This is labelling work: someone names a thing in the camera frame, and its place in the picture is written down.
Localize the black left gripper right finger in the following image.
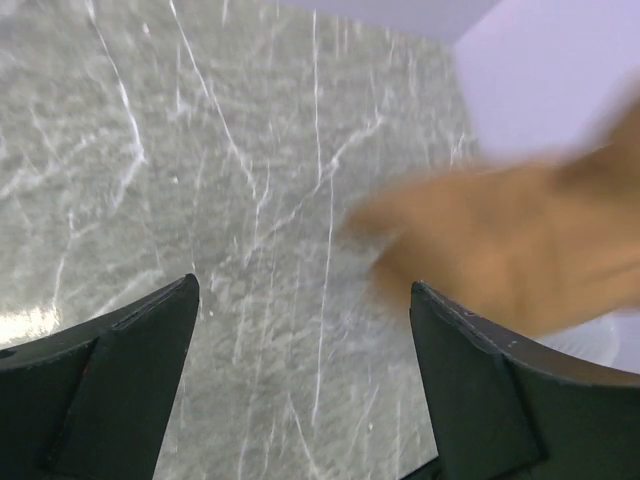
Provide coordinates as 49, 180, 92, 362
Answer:
409, 283, 639, 480

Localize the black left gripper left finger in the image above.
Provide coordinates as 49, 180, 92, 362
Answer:
1, 274, 199, 479

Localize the orange garment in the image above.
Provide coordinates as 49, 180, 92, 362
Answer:
344, 93, 639, 337

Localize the white plastic laundry basket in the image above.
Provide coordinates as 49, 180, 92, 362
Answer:
537, 309, 640, 373

